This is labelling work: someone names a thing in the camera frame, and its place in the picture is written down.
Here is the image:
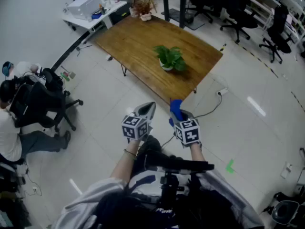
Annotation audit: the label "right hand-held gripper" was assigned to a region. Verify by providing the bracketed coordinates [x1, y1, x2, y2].
[170, 110, 202, 148]

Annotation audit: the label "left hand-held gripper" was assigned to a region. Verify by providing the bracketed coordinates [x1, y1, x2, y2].
[121, 102, 157, 143]

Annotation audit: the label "blue cloth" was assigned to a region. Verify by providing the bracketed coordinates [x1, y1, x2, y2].
[169, 99, 184, 126]

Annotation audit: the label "white flower pot green plant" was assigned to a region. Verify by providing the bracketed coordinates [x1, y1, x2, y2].
[152, 45, 188, 72]

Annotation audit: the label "person's right forearm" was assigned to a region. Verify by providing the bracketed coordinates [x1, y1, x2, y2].
[189, 142, 207, 162]

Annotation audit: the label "person's left forearm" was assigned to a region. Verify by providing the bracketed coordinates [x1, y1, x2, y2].
[110, 139, 143, 184]

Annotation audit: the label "dried flowers in pink pot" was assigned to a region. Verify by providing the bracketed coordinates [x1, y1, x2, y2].
[133, 0, 156, 22]

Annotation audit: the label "green dustpan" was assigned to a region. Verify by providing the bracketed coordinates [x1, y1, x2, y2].
[60, 65, 77, 82]

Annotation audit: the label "black floor mat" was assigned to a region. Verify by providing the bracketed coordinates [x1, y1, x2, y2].
[161, 8, 205, 31]

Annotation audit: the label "black office chair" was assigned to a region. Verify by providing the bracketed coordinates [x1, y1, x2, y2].
[219, 0, 259, 44]
[187, 0, 221, 24]
[259, 5, 295, 64]
[39, 67, 65, 93]
[9, 81, 84, 133]

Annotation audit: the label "small white floor box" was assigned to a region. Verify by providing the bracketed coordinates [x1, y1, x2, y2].
[280, 162, 293, 179]

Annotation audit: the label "white desk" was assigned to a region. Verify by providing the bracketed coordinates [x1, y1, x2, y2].
[62, 0, 128, 45]

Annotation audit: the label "person's white jacket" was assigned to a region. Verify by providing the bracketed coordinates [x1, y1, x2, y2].
[51, 168, 265, 229]

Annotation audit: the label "white box appliance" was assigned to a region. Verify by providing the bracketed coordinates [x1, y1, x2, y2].
[67, 0, 102, 21]

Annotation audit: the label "grey round chair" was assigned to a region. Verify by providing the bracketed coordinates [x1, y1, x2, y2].
[271, 192, 301, 227]

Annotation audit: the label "grey power cable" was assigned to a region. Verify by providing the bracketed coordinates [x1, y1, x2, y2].
[161, 93, 223, 148]

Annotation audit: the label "black chest camera mount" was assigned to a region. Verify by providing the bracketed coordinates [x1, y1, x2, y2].
[142, 150, 215, 202]

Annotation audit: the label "black metal post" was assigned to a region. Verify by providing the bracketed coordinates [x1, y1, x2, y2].
[179, 0, 188, 29]

